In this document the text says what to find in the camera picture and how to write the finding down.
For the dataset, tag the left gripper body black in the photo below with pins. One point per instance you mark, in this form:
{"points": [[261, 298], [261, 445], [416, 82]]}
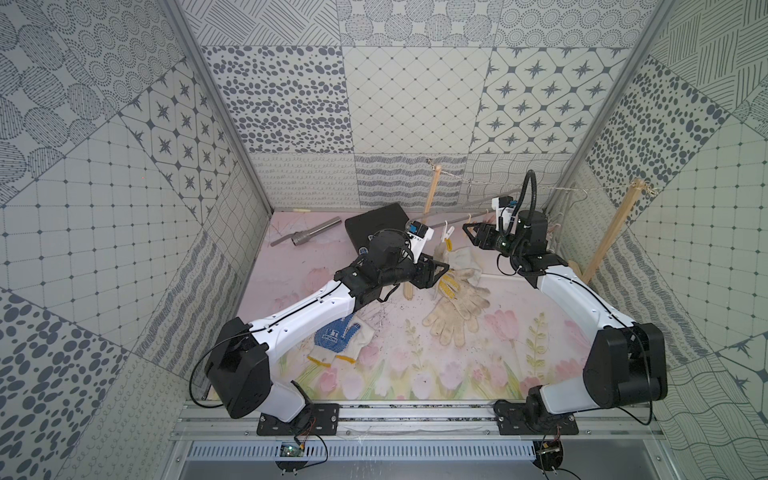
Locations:
{"points": [[425, 271]]}

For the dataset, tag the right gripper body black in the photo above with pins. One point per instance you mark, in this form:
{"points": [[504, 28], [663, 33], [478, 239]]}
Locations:
{"points": [[495, 240]]}

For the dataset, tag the grey clip hanger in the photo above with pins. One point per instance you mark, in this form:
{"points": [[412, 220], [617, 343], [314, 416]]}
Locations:
{"points": [[463, 213]]}

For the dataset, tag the white clothes peg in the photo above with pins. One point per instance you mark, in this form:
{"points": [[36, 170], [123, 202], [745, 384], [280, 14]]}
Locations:
{"points": [[447, 232]]}

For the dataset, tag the beige knit gloves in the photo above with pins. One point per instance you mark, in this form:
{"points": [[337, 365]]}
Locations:
{"points": [[451, 319]]}

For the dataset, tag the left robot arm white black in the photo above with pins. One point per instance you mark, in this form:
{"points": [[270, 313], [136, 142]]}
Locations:
{"points": [[238, 365]]}

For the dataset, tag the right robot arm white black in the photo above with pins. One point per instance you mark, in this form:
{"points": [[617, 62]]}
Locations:
{"points": [[626, 363]]}

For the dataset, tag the white glove yellow cuff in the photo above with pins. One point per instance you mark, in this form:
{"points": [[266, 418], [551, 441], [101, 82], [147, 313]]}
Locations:
{"points": [[461, 259]]}

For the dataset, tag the black flat pad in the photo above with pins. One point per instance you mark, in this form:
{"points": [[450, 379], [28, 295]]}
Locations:
{"points": [[361, 227]]}

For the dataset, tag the blue dotted glove near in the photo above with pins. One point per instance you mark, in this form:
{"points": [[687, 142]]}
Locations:
{"points": [[342, 339]]}

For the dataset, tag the grey metal cylinder tool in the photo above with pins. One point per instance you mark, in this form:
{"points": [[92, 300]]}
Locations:
{"points": [[303, 236]]}

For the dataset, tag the small black module right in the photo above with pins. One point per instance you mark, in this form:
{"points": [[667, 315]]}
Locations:
{"points": [[548, 455]]}

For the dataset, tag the small circuit board left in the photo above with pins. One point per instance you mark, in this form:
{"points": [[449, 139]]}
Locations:
{"points": [[290, 458]]}

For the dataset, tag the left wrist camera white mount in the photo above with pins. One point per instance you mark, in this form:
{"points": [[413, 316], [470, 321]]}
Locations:
{"points": [[419, 234]]}

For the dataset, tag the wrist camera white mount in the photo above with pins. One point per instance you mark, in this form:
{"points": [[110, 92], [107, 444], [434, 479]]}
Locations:
{"points": [[419, 234], [506, 210]]}

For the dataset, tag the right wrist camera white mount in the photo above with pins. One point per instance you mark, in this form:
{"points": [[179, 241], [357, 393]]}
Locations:
{"points": [[506, 210]]}

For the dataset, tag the wooden drying rack frame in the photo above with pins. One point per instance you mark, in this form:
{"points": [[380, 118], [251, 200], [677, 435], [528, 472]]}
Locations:
{"points": [[585, 225]]}

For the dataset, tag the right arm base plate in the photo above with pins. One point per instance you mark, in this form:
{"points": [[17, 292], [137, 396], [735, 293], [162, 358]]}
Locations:
{"points": [[518, 419]]}

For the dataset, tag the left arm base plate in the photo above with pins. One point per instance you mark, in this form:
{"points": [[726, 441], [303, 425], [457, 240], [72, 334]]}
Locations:
{"points": [[315, 419]]}

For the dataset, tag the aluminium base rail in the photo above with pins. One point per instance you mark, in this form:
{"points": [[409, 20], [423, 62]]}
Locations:
{"points": [[379, 420]]}

